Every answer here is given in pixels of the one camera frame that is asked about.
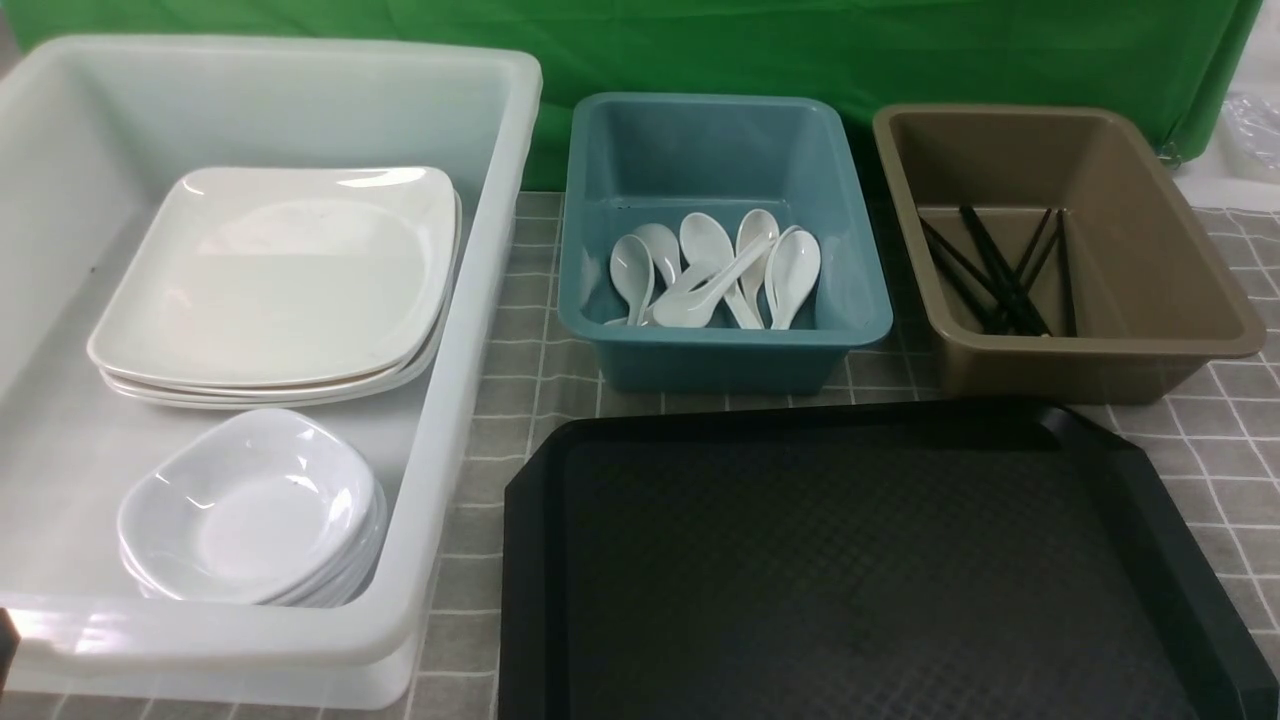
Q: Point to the white ceramic soup spoon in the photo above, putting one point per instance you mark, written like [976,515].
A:
[694,308]

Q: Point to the large white square plate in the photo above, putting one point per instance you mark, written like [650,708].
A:
[277,277]

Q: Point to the white spoon in bin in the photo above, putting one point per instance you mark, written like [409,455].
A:
[791,272]
[633,275]
[758,222]
[703,240]

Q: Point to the teal plastic bin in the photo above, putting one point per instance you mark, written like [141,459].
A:
[639,163]

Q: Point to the black plastic serving tray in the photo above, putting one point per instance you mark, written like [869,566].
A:
[986,558]

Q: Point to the black chopsticks in bin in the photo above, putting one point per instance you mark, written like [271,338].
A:
[998,293]

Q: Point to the stack of white plates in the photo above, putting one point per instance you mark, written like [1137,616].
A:
[305,394]

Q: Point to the stack of white bowls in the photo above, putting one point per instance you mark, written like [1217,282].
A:
[267,508]

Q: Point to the brown plastic bin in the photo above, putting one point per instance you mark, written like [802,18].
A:
[1155,302]

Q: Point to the grey checked tablecloth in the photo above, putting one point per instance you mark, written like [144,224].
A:
[1213,439]

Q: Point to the white plastic tub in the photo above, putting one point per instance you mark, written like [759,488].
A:
[96,129]

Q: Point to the green backdrop cloth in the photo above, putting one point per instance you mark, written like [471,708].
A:
[1164,65]

